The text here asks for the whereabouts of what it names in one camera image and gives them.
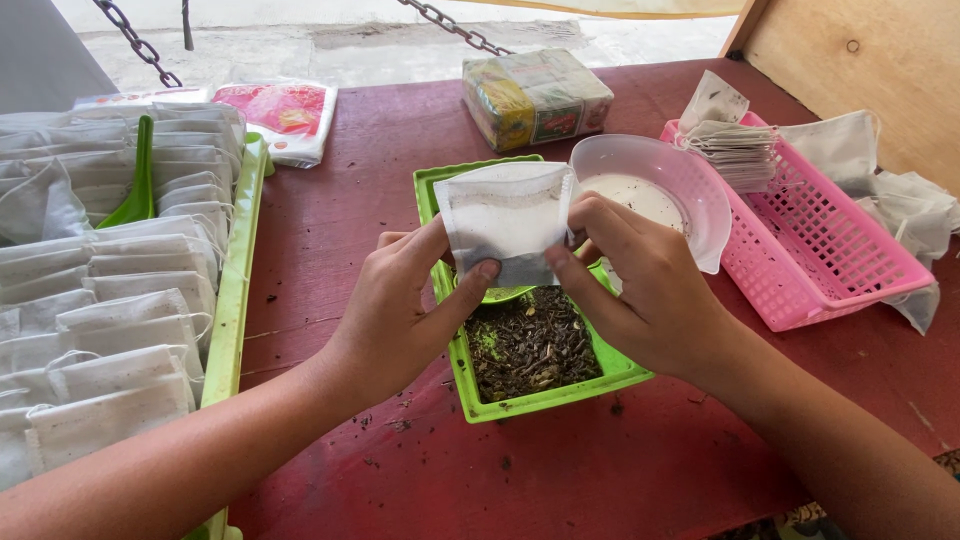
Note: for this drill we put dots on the flat white plastic packet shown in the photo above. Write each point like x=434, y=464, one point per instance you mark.
x=142, y=97

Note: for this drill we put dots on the white part-filled tea bag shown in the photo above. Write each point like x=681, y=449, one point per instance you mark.
x=506, y=214

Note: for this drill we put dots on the translucent white plastic bowl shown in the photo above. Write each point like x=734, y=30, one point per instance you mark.
x=675, y=165

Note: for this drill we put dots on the large green plastic tray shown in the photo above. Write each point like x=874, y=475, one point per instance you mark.
x=232, y=292

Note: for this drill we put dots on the small green plastic tray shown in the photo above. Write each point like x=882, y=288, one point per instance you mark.
x=540, y=409

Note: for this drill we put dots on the stack of empty tea bags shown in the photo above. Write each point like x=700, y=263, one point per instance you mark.
x=731, y=146

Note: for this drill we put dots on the thin dark metal rod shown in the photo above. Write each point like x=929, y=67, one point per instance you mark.
x=187, y=22

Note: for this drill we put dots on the green plastic scoop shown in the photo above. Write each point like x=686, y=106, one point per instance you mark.
x=139, y=187

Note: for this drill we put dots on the small green plastic spoon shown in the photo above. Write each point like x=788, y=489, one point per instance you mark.
x=504, y=294

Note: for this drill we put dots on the heap of loose tea leaves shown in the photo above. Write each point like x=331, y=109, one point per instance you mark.
x=529, y=345

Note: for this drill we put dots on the rows of filled tea bags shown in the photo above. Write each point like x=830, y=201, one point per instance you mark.
x=112, y=322

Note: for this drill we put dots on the person's right hand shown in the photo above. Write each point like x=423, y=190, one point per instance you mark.
x=652, y=292

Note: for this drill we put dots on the pink plastic basket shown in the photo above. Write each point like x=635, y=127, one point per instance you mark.
x=817, y=247

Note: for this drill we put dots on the wooden board panel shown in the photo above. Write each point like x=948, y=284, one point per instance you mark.
x=862, y=67

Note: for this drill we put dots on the wrapped block of tea packets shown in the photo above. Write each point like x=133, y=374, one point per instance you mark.
x=536, y=97

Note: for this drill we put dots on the person's left hand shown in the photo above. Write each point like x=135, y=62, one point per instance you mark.
x=382, y=322

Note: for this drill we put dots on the red and white plastic packet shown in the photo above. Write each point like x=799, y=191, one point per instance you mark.
x=281, y=112

